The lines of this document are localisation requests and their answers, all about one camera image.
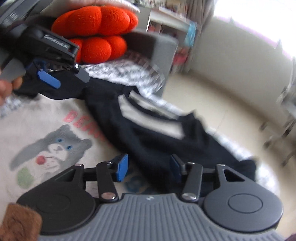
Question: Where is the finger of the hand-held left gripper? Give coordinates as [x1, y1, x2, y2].
[36, 69, 61, 90]
[35, 59, 90, 83]

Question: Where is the orange plush cushion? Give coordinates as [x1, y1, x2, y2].
[51, 6, 139, 65]

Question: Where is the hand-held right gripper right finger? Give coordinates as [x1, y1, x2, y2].
[170, 154, 245, 202]

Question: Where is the beige black-sleeved cat sweatshirt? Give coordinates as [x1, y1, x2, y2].
[0, 70, 257, 204]

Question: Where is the person's left hand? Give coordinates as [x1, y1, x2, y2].
[0, 76, 23, 106]

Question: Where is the white pillow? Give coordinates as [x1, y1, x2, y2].
[42, 0, 141, 13]

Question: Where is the pale patterned curtain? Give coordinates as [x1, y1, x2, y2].
[188, 0, 216, 26]

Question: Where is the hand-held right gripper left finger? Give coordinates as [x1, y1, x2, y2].
[53, 153, 129, 201]

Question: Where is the white grey office chair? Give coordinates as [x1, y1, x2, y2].
[259, 39, 296, 167]

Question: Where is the white low shelf unit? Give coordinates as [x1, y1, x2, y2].
[146, 6, 201, 70]

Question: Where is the grey checked quilt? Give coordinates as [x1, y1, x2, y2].
[0, 52, 262, 167]

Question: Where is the blue patterned bag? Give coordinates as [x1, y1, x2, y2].
[185, 22, 197, 48]

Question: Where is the brown fuzzy sleeve cuff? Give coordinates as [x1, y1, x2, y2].
[0, 203, 42, 241]

